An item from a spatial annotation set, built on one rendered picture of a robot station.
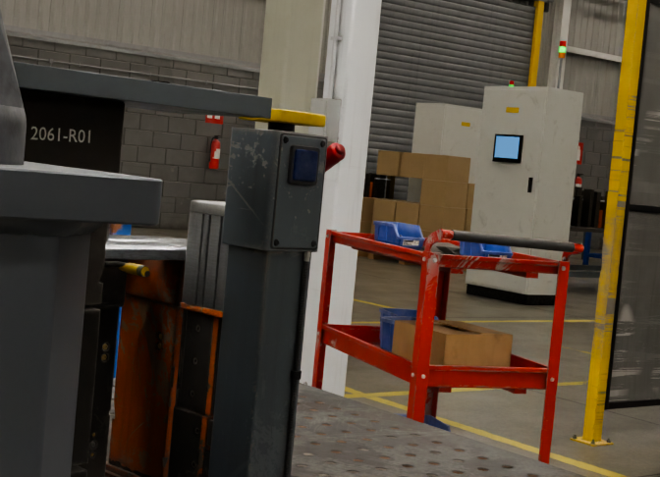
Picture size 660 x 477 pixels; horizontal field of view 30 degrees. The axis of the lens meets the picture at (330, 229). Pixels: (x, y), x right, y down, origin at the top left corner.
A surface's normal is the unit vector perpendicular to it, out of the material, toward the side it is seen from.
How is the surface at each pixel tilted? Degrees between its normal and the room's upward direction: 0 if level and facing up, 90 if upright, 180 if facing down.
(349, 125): 90
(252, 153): 90
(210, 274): 90
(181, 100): 90
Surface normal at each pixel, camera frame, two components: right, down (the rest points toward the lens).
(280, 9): -0.78, -0.04
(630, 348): 0.67, 0.06
